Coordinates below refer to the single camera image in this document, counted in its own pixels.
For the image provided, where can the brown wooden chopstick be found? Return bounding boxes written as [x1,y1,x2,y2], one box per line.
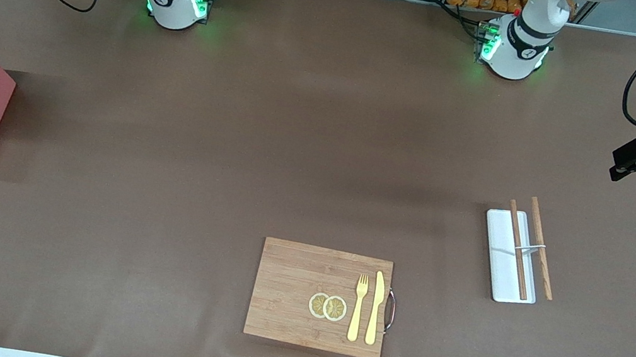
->
[516,196,568,301]
[495,199,543,301]

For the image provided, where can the white chopstick band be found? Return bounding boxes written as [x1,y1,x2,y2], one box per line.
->
[513,239,547,260]

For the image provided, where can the white rectangular tray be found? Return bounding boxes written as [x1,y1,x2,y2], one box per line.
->
[473,206,550,308]

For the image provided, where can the yellow knife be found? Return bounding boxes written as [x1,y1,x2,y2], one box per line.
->
[364,270,389,347]

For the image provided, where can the yellow fork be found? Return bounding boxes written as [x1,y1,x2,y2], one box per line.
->
[346,273,371,344]

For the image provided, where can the lemon slice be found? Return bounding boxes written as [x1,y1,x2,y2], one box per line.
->
[321,293,350,324]
[306,291,331,320]

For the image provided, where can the wooden cutting board with handle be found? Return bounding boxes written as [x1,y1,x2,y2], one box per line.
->
[241,235,405,357]

